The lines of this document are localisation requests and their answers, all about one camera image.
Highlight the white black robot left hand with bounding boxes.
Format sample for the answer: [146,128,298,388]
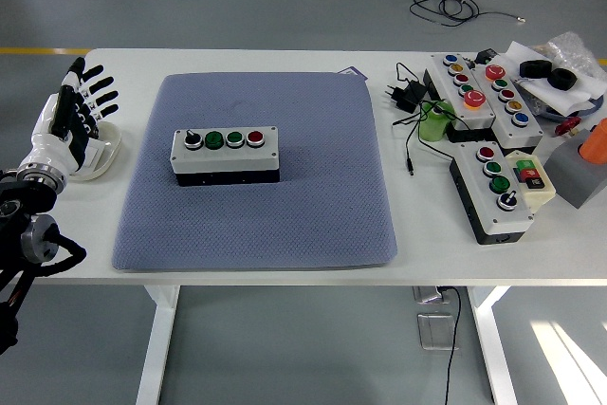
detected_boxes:
[22,57,120,174]

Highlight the black adapter cord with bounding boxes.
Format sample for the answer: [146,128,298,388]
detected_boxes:
[392,62,469,176]

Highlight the black cable under table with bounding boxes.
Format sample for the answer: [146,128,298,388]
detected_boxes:
[438,285,464,405]

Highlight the white oval dish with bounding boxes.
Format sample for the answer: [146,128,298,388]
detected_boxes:
[70,120,123,182]

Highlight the cream switch green red keys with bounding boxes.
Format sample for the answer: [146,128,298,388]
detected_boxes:
[505,148,557,211]

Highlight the white table leg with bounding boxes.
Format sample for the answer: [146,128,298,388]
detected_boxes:
[467,285,518,405]
[135,285,181,405]

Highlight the orange cylinder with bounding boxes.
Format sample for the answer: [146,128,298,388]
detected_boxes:
[578,119,607,163]

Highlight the grey block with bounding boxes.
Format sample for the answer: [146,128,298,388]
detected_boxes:
[543,129,607,210]

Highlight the white foam sheet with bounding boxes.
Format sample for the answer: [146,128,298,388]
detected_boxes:
[505,40,607,112]

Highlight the green plastic bottle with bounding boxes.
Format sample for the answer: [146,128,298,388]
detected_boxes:
[417,100,455,143]

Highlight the white wall switch plate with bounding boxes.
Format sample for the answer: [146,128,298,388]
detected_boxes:
[83,138,108,172]

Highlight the four-button white control box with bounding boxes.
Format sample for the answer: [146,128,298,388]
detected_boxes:
[170,126,281,188]
[449,141,536,246]

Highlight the clear bubble wrap bag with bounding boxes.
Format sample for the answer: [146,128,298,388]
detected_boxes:
[540,31,603,82]

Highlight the purple edged card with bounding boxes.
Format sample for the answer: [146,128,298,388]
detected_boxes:
[337,65,370,82]

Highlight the five-button box yellow-ringed stop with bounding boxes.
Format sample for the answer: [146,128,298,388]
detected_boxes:
[423,53,497,134]

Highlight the red valve handle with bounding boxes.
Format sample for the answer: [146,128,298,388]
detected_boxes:
[556,116,583,137]

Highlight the coiled black floor cable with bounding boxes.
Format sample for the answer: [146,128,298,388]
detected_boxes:
[408,0,527,27]

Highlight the grey-blue honeycomb mat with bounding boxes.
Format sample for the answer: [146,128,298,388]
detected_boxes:
[111,71,398,272]

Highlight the grey floor socket plate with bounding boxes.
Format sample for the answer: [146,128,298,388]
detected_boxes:
[416,312,462,352]

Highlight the black power adapter plug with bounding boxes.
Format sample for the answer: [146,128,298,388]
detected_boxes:
[384,80,427,115]

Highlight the grey floor socket box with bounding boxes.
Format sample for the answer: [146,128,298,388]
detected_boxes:
[412,285,459,304]

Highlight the blue round plate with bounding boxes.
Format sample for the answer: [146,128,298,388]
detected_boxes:
[538,91,606,120]

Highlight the five-button box plain red stop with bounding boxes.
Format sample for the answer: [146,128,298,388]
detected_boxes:
[469,63,545,150]

